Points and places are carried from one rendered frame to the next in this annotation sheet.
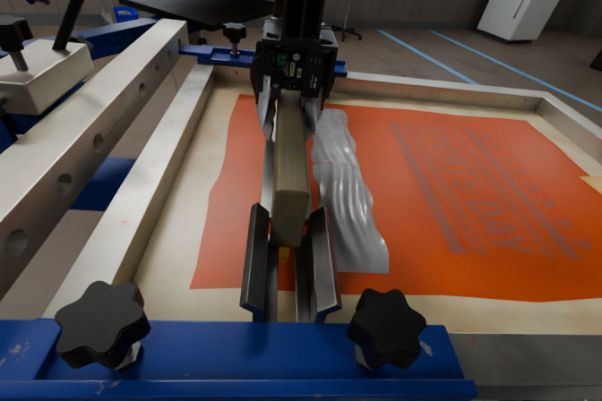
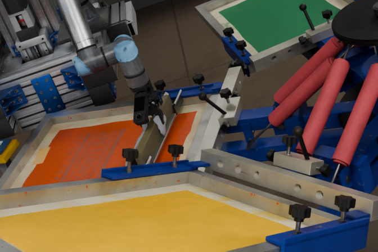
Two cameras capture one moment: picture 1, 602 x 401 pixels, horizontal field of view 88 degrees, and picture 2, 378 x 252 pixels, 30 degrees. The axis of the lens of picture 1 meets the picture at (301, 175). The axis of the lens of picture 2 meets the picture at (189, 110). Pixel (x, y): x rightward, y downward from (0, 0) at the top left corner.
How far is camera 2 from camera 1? 2.68 m
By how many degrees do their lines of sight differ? 105
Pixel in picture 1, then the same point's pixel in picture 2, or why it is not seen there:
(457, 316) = not seen: hidden behind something
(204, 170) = (191, 137)
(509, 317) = (125, 118)
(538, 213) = (82, 144)
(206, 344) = (189, 92)
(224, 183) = (185, 134)
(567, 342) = (122, 106)
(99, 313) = (197, 76)
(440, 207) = (116, 140)
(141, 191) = (205, 115)
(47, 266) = not seen: outside the picture
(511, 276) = (115, 125)
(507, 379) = not seen: hidden behind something
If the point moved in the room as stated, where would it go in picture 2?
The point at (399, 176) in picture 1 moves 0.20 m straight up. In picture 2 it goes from (120, 148) to (100, 103)
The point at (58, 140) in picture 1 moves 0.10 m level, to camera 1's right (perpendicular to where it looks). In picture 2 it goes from (219, 102) to (194, 103)
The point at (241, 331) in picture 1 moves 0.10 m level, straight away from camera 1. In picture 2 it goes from (183, 94) to (180, 108)
